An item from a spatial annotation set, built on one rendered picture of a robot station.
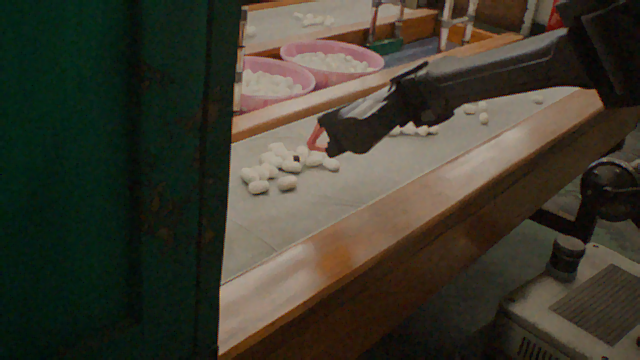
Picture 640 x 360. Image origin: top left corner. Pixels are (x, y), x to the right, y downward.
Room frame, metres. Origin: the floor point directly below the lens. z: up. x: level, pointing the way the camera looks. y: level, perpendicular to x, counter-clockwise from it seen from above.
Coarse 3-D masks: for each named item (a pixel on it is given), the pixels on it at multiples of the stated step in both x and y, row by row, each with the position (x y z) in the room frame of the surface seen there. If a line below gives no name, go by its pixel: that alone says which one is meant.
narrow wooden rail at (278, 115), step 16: (464, 48) 1.97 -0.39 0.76; (480, 48) 1.99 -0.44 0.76; (352, 80) 1.54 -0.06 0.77; (368, 80) 1.56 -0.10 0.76; (384, 80) 1.57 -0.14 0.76; (304, 96) 1.39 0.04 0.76; (320, 96) 1.40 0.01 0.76; (336, 96) 1.42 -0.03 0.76; (352, 96) 1.46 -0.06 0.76; (256, 112) 1.27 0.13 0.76; (272, 112) 1.28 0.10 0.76; (288, 112) 1.29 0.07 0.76; (304, 112) 1.32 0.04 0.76; (320, 112) 1.37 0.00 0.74; (240, 128) 1.18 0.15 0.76; (256, 128) 1.21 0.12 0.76; (272, 128) 1.24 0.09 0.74
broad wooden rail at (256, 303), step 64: (512, 128) 1.37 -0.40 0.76; (576, 128) 1.44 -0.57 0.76; (448, 192) 1.03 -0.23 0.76; (512, 192) 1.19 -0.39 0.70; (320, 256) 0.78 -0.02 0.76; (384, 256) 0.81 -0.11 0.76; (448, 256) 1.00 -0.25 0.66; (256, 320) 0.63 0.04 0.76; (320, 320) 0.70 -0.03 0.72; (384, 320) 0.85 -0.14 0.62
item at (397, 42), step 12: (372, 0) 2.05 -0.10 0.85; (384, 0) 2.09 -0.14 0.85; (396, 0) 2.14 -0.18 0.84; (372, 12) 2.05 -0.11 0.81; (396, 12) 2.18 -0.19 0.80; (372, 24) 2.05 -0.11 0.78; (396, 24) 2.17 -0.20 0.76; (372, 36) 2.05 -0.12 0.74; (396, 36) 2.17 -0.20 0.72; (372, 48) 2.05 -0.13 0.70; (384, 48) 2.11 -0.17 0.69; (396, 48) 2.17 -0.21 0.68
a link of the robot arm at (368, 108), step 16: (416, 64) 0.91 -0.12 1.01; (384, 96) 0.88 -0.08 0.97; (400, 96) 0.90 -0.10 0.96; (352, 112) 0.87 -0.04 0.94; (368, 112) 0.87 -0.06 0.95; (384, 112) 0.86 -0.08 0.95; (400, 112) 0.88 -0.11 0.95; (416, 112) 0.91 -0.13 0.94; (352, 128) 0.86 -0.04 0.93; (368, 128) 0.84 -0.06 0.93; (384, 128) 0.85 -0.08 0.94; (352, 144) 0.86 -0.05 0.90; (368, 144) 0.85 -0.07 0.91
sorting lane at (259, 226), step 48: (528, 96) 1.68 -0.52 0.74; (240, 144) 1.16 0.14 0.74; (288, 144) 1.19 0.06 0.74; (384, 144) 1.25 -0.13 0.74; (432, 144) 1.28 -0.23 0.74; (240, 192) 0.98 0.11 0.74; (288, 192) 1.00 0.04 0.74; (336, 192) 1.02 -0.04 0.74; (384, 192) 1.04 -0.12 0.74; (240, 240) 0.84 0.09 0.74; (288, 240) 0.85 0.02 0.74
